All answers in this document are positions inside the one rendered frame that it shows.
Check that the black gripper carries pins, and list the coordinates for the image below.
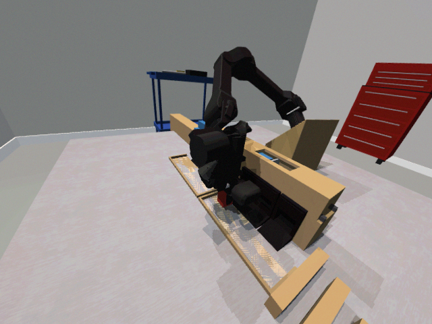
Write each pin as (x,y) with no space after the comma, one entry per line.
(243,192)

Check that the tan flat bar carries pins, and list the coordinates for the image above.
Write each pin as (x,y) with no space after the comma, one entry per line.
(328,304)

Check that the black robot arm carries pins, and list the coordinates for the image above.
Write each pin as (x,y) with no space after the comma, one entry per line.
(212,143)

